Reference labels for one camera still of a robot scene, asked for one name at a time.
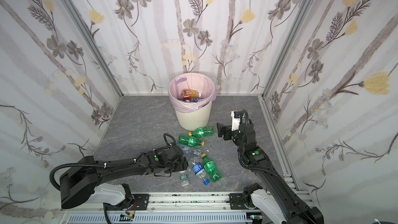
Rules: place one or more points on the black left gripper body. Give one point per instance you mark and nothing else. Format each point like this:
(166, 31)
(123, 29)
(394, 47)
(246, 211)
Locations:
(182, 160)

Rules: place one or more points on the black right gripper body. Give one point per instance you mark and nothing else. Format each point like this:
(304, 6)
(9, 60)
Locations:
(226, 131)

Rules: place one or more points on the soda water bottle blue cap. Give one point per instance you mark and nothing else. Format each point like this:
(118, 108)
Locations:
(192, 100)

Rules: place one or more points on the orange red drink bottle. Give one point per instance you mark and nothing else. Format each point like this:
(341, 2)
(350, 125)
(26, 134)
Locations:
(189, 93)

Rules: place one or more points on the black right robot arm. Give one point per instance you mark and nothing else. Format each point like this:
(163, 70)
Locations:
(277, 200)

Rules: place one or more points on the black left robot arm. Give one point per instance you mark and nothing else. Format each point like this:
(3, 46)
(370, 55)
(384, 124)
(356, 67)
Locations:
(88, 179)

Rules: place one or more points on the green bottle near bin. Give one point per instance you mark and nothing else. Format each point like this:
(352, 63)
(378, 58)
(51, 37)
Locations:
(202, 132)

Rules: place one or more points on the cream plastic waste bin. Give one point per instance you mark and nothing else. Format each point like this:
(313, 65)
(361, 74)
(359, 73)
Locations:
(198, 119)

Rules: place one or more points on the pink bin liner bag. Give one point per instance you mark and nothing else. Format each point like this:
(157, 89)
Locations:
(194, 81)

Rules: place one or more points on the blue label bottle blue cap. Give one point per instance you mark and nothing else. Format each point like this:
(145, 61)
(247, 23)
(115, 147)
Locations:
(200, 172)

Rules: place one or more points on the clear crushed water bottle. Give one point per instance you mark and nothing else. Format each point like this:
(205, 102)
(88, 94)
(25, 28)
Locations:
(191, 152)

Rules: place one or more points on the small bottle green label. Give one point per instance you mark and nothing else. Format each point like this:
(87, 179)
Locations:
(184, 181)

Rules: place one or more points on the green bottle yellow cap middle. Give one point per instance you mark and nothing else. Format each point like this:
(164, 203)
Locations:
(190, 141)

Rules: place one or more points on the green bottle front right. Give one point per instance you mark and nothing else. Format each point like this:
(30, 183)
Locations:
(211, 168)

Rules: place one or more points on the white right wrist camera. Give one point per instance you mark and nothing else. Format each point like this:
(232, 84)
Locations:
(236, 120)

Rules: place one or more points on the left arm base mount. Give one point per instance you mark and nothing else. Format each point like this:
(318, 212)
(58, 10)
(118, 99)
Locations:
(130, 202)

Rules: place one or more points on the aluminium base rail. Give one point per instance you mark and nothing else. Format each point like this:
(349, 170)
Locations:
(173, 202)

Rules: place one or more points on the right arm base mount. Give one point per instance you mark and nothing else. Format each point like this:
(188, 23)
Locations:
(240, 201)

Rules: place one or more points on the white perforated cable tray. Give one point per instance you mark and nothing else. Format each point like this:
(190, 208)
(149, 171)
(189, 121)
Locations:
(160, 218)

